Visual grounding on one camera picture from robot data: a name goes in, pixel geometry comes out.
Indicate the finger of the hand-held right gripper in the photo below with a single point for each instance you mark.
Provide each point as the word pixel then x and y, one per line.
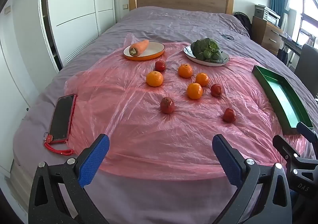
pixel 306 130
pixel 285 145

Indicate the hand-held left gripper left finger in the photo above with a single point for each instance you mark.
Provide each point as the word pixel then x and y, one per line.
pixel 95 159

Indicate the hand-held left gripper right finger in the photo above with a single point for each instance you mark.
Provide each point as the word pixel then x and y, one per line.
pixel 227 159

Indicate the green rectangular tray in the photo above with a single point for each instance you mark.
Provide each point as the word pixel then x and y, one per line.
pixel 285 94

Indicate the red apple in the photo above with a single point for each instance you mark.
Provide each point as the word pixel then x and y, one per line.
pixel 216 90
pixel 160 65
pixel 167 105
pixel 229 115

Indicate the orange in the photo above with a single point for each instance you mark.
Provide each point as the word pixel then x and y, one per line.
pixel 202 79
pixel 154 78
pixel 185 70
pixel 194 90

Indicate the pink plastic sheet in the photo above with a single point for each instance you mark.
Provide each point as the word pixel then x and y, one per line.
pixel 139 134

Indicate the smartphone with red case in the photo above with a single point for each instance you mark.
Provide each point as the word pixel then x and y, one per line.
pixel 60 117

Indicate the grey chair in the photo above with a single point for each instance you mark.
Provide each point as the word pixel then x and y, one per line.
pixel 306 62

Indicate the dark shopping bag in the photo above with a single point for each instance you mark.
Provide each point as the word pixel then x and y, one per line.
pixel 283 56

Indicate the glass desk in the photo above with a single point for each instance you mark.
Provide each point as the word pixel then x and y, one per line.
pixel 290 40

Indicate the white plate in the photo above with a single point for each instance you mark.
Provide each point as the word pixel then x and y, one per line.
pixel 224 59

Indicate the wooden dresser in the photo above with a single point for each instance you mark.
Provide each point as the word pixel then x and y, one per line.
pixel 267 35

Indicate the green bok choy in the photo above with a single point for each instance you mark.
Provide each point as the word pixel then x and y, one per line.
pixel 206 48

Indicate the carrot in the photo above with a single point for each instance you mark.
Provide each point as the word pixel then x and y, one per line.
pixel 139 47

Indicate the grey printer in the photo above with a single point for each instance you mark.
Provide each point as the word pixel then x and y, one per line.
pixel 267 14

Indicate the black backpack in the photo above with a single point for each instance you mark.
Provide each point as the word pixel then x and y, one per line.
pixel 244 24

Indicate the orange rimmed plate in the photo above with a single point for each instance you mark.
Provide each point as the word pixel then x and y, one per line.
pixel 155 50

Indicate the white wardrobe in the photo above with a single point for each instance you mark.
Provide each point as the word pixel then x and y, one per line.
pixel 74 3

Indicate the bedside wall switch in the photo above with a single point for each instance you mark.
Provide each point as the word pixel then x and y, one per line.
pixel 125 6

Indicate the wall light switch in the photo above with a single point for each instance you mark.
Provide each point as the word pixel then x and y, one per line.
pixel 7 9

